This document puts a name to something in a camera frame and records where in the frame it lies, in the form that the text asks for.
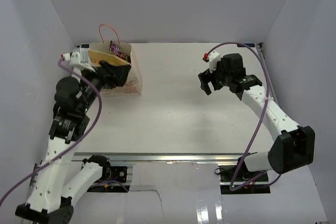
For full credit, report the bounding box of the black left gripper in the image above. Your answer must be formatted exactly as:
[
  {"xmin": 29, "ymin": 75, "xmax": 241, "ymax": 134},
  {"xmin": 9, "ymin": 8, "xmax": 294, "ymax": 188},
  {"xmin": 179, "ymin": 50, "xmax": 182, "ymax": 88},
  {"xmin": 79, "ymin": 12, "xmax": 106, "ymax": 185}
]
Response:
[{"xmin": 79, "ymin": 60, "xmax": 131, "ymax": 112}]

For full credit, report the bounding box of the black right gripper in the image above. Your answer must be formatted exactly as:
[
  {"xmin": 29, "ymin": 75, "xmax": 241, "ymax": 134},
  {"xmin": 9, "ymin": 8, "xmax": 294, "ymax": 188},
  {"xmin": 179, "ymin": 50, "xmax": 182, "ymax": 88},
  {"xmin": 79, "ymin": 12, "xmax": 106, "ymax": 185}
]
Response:
[{"xmin": 198, "ymin": 58, "xmax": 232, "ymax": 95}]

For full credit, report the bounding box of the brown M&M's packet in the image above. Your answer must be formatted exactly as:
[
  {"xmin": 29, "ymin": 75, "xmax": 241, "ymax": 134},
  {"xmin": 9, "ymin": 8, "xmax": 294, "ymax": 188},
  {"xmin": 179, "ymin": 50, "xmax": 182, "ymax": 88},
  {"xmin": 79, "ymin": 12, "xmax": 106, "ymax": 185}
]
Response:
[{"xmin": 109, "ymin": 40, "xmax": 129, "ymax": 61}]

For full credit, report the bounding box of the tan popcorn chips bag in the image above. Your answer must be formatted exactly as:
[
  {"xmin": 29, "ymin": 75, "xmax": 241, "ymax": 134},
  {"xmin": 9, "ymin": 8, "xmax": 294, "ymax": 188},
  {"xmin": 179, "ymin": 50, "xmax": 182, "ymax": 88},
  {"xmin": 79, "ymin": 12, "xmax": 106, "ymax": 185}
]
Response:
[{"xmin": 88, "ymin": 50, "xmax": 131, "ymax": 67}]

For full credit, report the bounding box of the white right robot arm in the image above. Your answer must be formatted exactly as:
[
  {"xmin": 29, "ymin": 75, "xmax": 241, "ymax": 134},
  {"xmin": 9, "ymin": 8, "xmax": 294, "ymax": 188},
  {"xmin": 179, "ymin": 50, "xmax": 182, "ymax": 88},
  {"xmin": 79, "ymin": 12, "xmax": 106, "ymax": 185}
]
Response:
[{"xmin": 198, "ymin": 51, "xmax": 315, "ymax": 182}]

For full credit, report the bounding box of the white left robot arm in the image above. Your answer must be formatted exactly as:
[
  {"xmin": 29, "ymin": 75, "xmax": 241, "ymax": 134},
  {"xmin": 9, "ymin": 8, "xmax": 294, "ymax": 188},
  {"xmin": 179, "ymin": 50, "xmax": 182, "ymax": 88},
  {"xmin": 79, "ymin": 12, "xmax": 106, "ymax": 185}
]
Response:
[{"xmin": 15, "ymin": 61, "xmax": 131, "ymax": 223}]

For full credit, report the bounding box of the cream bear paper bag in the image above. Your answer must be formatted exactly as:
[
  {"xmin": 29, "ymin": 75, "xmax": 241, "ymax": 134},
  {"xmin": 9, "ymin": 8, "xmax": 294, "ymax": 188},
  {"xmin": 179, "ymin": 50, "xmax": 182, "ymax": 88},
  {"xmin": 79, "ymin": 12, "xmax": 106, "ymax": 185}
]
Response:
[{"xmin": 89, "ymin": 36, "xmax": 142, "ymax": 96}]

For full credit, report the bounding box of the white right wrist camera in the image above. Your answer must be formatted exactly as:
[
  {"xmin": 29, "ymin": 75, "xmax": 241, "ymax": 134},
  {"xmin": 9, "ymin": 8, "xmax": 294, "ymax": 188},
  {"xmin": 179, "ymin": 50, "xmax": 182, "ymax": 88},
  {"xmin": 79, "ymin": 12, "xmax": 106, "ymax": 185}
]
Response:
[{"xmin": 203, "ymin": 50, "xmax": 221, "ymax": 73}]

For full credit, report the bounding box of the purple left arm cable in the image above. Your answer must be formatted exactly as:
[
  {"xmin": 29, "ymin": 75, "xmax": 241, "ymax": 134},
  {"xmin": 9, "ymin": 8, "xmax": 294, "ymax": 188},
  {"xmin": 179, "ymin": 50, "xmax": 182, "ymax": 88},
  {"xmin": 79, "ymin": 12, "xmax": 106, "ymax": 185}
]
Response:
[{"xmin": 0, "ymin": 57, "xmax": 130, "ymax": 205}]

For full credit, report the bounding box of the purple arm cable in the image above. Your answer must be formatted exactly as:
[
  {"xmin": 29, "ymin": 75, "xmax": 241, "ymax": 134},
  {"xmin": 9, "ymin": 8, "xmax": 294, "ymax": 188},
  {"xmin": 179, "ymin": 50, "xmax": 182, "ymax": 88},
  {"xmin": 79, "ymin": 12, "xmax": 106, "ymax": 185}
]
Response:
[
  {"xmin": 0, "ymin": 57, "xmax": 130, "ymax": 205},
  {"xmin": 208, "ymin": 41, "xmax": 281, "ymax": 191}
]

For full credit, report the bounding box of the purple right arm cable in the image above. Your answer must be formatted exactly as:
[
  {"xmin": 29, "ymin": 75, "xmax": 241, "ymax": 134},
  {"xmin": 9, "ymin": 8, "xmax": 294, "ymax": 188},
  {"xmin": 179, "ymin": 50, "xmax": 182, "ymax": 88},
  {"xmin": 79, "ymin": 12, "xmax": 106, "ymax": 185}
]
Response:
[{"xmin": 208, "ymin": 41, "xmax": 281, "ymax": 191}]

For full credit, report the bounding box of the aluminium table frame rail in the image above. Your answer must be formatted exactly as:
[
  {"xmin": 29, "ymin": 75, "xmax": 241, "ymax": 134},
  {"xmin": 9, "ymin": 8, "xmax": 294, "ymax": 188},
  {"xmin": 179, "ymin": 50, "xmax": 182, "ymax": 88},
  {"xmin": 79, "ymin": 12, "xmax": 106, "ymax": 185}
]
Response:
[{"xmin": 72, "ymin": 152, "xmax": 243, "ymax": 163}]

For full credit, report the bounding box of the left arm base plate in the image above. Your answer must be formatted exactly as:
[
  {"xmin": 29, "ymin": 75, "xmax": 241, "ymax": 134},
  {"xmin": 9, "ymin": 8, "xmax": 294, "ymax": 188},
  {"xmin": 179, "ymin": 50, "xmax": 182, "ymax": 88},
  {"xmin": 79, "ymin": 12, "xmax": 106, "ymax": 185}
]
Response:
[{"xmin": 102, "ymin": 166, "xmax": 128, "ymax": 188}]

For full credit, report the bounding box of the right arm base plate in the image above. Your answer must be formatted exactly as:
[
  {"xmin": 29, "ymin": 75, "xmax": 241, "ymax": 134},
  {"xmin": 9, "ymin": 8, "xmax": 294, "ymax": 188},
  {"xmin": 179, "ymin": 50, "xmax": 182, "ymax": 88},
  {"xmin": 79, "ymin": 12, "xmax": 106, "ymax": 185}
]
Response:
[{"xmin": 214, "ymin": 165, "xmax": 269, "ymax": 186}]

